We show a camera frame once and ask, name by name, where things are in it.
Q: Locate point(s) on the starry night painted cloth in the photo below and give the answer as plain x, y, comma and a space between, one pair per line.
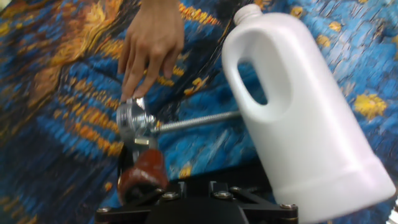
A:
62, 140

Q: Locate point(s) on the bare right hand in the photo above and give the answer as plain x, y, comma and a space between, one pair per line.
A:
152, 37

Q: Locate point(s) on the thin metal rod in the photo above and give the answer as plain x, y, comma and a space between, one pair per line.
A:
199, 120

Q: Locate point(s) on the white plastic jug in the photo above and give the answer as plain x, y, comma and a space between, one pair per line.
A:
311, 124

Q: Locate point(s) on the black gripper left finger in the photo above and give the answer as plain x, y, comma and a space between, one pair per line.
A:
124, 214

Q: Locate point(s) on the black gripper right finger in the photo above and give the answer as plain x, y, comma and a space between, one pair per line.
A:
270, 213

